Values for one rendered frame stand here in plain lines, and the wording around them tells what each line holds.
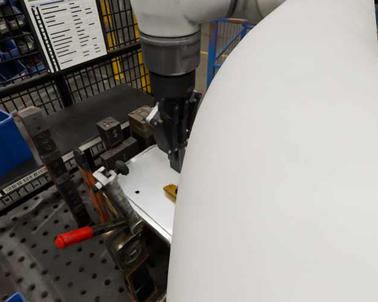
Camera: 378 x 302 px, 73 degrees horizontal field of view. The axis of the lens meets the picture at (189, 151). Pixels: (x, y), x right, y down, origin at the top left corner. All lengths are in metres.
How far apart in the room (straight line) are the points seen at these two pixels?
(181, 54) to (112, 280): 0.71
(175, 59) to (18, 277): 0.84
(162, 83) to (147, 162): 0.37
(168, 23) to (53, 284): 0.81
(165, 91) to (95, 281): 0.66
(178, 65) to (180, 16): 0.06
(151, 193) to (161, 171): 0.08
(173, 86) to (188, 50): 0.06
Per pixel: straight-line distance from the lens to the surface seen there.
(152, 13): 0.35
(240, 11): 0.38
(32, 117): 0.66
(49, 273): 0.98
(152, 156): 0.75
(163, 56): 0.37
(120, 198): 0.45
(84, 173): 0.53
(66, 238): 0.46
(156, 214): 0.62
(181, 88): 0.40
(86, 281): 0.92
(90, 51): 0.98
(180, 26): 0.36
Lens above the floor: 1.51
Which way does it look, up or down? 43 degrees down
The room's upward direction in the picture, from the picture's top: straight up
